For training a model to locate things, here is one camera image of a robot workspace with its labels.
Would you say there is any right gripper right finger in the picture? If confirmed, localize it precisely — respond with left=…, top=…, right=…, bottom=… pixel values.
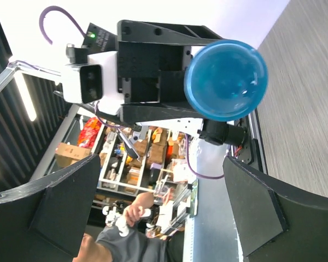
left=223, top=157, right=328, bottom=261

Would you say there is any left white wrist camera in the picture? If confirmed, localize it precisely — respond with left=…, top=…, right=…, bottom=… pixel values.
left=61, top=44, right=125, bottom=115

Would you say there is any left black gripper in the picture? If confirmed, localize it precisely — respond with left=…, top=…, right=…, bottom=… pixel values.
left=117, top=20, right=222, bottom=122

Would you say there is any person in grey shirt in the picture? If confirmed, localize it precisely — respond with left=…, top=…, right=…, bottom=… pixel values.
left=79, top=190, right=186, bottom=262

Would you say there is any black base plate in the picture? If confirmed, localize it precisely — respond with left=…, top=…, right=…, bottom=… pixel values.
left=230, top=112, right=267, bottom=174

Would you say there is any cardboard box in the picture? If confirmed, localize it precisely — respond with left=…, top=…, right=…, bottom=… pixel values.
left=55, top=143, right=91, bottom=168

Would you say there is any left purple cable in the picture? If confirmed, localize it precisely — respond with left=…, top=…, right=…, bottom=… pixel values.
left=39, top=5, right=87, bottom=46

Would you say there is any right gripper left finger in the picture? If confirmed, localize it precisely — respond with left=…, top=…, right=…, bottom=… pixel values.
left=0, top=154, right=101, bottom=261

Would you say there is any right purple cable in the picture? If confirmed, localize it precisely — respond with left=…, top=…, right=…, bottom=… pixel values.
left=184, top=132, right=226, bottom=181

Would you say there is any cluttered storage shelf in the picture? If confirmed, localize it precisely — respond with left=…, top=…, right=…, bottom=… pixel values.
left=92, top=125, right=183, bottom=201

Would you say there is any blue glue bottle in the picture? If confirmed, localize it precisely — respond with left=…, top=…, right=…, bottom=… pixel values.
left=184, top=40, right=268, bottom=122

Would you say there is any purple cable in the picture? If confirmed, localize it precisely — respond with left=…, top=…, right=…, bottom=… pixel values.
left=184, top=132, right=226, bottom=181
left=39, top=5, right=87, bottom=46

